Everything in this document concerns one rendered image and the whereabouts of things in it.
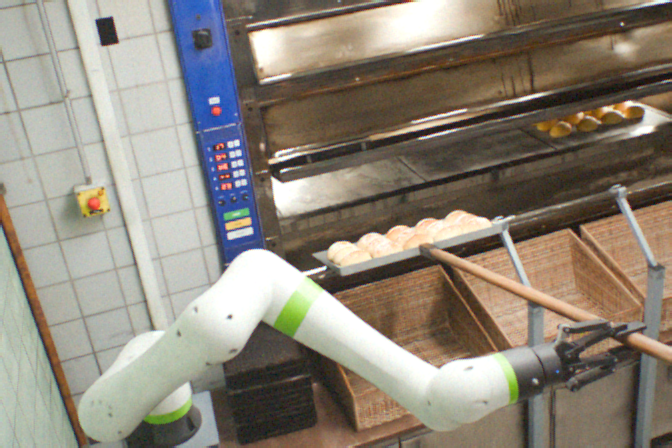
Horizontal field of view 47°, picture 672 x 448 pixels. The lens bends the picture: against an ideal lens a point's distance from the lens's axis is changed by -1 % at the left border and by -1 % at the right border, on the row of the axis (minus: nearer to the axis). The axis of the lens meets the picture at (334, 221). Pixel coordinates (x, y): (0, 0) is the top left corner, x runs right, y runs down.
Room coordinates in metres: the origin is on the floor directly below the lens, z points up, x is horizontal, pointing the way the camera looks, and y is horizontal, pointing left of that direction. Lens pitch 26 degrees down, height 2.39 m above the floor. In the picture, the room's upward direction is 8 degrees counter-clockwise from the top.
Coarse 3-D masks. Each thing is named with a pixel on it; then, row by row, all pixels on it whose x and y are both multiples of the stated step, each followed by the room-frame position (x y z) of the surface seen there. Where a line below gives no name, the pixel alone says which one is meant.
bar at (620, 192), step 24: (600, 192) 2.45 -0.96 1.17; (624, 192) 2.45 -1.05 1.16; (528, 216) 2.36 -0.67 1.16; (504, 240) 2.31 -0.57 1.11; (648, 264) 2.29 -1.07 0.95; (648, 288) 2.26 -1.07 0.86; (528, 312) 2.14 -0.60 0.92; (648, 312) 2.25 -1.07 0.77; (528, 336) 2.14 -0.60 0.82; (648, 336) 2.25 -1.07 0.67; (648, 360) 2.24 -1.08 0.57; (648, 384) 2.24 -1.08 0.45; (648, 408) 2.24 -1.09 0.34; (528, 432) 2.15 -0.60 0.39; (648, 432) 2.24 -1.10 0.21
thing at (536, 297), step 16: (432, 256) 2.00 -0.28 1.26; (448, 256) 1.91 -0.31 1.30; (480, 272) 1.71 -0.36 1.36; (512, 288) 1.55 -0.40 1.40; (528, 288) 1.51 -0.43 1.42; (544, 304) 1.42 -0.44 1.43; (560, 304) 1.37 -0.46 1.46; (576, 320) 1.30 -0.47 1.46; (624, 336) 1.16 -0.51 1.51; (640, 336) 1.14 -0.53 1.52; (656, 352) 1.08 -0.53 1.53
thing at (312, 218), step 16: (656, 128) 2.96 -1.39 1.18; (576, 144) 2.90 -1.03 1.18; (592, 144) 2.88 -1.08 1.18; (608, 144) 2.88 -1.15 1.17; (624, 144) 2.90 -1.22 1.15; (528, 160) 2.80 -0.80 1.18; (544, 160) 2.80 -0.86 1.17; (560, 160) 2.82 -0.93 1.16; (448, 176) 2.75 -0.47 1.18; (464, 176) 2.73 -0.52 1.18; (480, 176) 2.73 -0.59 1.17; (496, 176) 2.74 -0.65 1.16; (400, 192) 2.66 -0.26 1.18; (416, 192) 2.65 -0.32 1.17; (432, 192) 2.67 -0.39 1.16; (448, 192) 2.69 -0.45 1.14; (320, 208) 2.61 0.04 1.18; (336, 208) 2.60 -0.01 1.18; (352, 208) 2.59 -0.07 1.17; (368, 208) 2.60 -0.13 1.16; (288, 224) 2.52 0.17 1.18; (304, 224) 2.54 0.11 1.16; (320, 224) 2.55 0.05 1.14
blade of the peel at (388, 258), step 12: (492, 228) 2.16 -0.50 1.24; (444, 240) 2.12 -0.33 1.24; (456, 240) 2.13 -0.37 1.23; (468, 240) 2.13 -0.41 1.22; (324, 252) 2.35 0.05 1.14; (396, 252) 2.08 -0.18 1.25; (408, 252) 2.08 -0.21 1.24; (360, 264) 2.04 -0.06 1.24; (372, 264) 2.05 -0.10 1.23; (384, 264) 2.06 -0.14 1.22
